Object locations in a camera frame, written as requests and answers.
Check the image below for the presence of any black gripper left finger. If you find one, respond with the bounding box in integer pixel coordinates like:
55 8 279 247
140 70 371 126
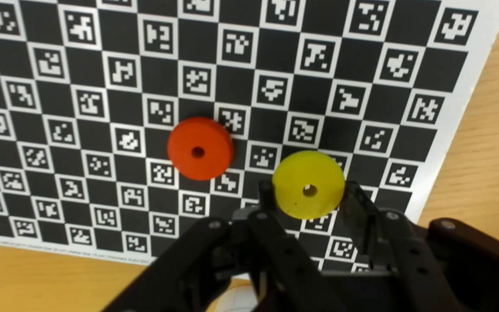
100 178 350 312

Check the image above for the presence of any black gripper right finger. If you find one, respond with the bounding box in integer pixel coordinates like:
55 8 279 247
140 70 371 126
343 180 499 312

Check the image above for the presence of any yellow disc with hole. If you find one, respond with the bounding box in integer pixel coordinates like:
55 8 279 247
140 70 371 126
270 148 346 221

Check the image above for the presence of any orange disc with hole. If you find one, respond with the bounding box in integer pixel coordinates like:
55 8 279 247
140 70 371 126
166 115 237 181

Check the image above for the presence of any black white marker board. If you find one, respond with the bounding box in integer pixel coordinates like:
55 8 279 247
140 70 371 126
0 0 499 268

